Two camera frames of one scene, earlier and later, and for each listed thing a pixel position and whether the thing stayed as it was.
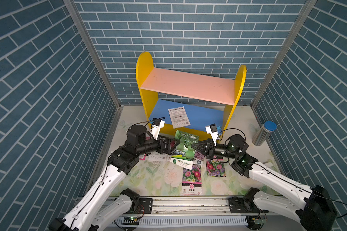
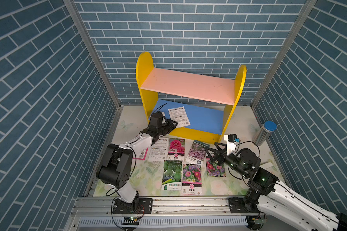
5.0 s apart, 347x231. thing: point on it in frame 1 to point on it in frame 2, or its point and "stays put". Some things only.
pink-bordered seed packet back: [142, 157] stays put
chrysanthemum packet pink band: [192, 181] stays put
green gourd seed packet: [183, 154] to [172, 175]
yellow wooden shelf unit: [187, 101] stays put
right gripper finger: [201, 147] to [216, 153]
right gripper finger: [209, 141] to [224, 149]
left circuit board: [131, 221] stays put
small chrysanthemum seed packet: [215, 167] stays put
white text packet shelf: [179, 117] stays put
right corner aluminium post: [305, 11] stays put
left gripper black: [166, 150] to [172, 125]
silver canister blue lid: [263, 133] stays put
